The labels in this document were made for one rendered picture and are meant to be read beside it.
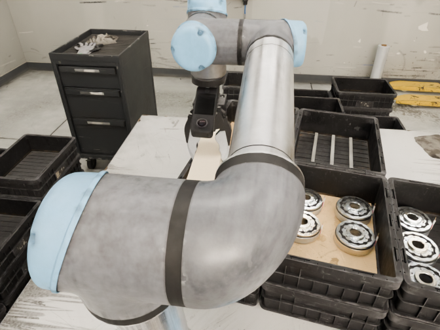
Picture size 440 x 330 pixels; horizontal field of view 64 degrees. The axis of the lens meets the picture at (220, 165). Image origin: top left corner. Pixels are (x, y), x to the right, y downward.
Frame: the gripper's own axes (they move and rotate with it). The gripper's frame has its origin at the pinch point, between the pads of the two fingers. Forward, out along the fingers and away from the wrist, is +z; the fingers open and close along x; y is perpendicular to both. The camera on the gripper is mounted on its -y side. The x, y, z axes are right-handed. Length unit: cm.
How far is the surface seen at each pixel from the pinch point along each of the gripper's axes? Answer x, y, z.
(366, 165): -51, 41, 26
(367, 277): -37.0, -17.3, 16.3
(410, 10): -156, 335, 26
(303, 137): -30, 59, 26
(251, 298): -12.7, -12.0, 35.8
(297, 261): -22.2, -14.8, 16.1
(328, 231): -33.3, 5.7, 25.8
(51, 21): 238, 335, 47
